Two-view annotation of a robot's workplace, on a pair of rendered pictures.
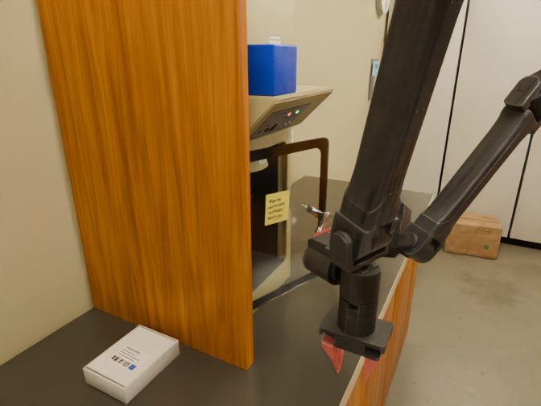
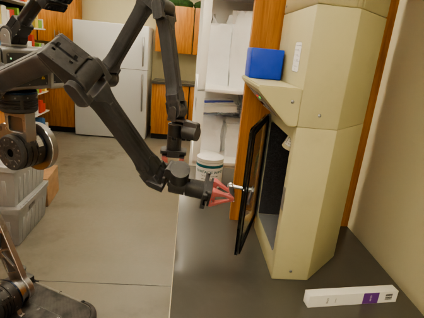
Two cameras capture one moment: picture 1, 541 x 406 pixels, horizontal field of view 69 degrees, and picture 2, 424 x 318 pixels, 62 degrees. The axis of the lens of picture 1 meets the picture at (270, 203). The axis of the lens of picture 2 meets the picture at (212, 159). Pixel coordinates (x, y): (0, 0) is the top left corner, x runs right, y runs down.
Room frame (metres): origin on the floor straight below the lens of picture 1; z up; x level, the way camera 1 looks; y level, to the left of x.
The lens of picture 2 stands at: (1.72, -0.73, 1.59)
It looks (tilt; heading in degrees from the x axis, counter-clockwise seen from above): 18 degrees down; 147
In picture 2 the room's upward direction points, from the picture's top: 5 degrees clockwise
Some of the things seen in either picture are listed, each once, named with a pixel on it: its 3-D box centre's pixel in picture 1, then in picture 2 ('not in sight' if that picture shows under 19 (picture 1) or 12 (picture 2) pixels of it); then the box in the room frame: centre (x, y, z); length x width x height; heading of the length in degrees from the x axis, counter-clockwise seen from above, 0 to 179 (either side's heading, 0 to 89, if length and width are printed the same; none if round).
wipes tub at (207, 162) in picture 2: not in sight; (209, 170); (0.35, 0.14, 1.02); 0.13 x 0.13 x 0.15
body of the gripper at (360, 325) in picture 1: (357, 314); (173, 144); (0.50, -0.13, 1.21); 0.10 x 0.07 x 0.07; 62
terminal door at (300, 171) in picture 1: (283, 224); (252, 180); (0.89, -0.03, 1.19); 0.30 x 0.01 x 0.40; 131
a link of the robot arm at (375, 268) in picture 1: (357, 278); (176, 130); (0.51, -0.13, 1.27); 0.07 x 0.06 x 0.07; 36
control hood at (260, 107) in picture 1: (285, 113); (265, 97); (0.90, -0.03, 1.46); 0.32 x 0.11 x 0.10; 152
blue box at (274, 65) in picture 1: (263, 69); (263, 63); (0.81, 0.01, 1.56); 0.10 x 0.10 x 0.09; 62
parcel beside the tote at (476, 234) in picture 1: (471, 233); not in sight; (3.09, -1.74, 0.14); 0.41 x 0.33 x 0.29; 68
